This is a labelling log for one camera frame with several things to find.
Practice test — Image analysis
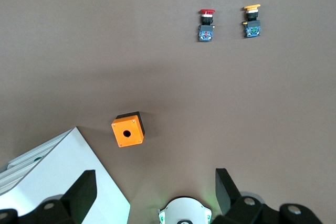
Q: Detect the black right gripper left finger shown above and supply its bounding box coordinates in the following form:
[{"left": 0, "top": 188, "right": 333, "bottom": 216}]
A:
[{"left": 0, "top": 170, "right": 97, "bottom": 224}]

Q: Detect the red mushroom push button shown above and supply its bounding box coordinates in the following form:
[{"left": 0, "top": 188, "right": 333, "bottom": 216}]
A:
[{"left": 198, "top": 8, "right": 216, "bottom": 42}]

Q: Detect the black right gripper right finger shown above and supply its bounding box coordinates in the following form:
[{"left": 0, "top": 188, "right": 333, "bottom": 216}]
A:
[{"left": 212, "top": 168, "right": 323, "bottom": 224}]

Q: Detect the orange button enclosure box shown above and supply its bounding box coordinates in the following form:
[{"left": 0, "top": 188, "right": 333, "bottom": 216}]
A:
[{"left": 111, "top": 111, "right": 145, "bottom": 148}]

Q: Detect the yellow mushroom push button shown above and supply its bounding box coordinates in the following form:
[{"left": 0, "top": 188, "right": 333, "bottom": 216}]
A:
[{"left": 241, "top": 4, "right": 262, "bottom": 39}]

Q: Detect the white drawer cabinet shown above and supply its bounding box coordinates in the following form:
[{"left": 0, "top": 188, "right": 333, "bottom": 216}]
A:
[{"left": 0, "top": 126, "right": 131, "bottom": 224}]

